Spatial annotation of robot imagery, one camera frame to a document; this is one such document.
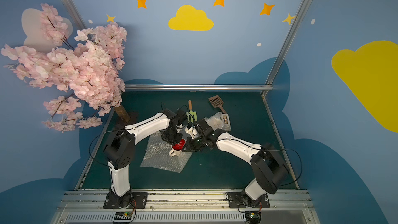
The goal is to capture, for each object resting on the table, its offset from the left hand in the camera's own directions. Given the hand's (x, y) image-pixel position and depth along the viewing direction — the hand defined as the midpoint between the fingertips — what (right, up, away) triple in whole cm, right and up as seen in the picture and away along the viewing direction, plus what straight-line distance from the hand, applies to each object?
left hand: (175, 141), depth 89 cm
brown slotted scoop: (+27, +24, +30) cm, 47 cm away
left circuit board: (-22, -32, -16) cm, 42 cm away
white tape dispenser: (+32, +10, +12) cm, 36 cm away
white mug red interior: (+2, -2, -6) cm, 6 cm away
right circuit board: (+40, -33, -16) cm, 54 cm away
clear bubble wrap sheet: (-11, -8, 0) cm, 13 cm away
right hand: (+6, -1, -9) cm, 11 cm away
